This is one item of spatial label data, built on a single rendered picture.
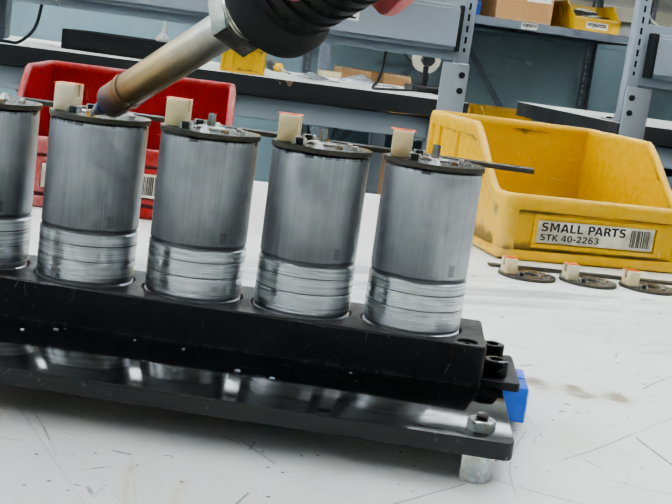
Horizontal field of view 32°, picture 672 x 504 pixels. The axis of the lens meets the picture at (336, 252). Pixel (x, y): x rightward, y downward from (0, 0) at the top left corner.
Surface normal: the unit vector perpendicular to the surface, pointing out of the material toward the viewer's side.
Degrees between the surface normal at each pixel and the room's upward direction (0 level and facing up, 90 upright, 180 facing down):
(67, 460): 0
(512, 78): 90
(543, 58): 90
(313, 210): 90
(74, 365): 0
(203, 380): 0
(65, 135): 90
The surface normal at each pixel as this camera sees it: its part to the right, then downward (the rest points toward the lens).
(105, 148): 0.31, 0.21
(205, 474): 0.13, -0.98
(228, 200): 0.62, 0.22
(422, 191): -0.21, 0.14
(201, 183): 0.05, 0.18
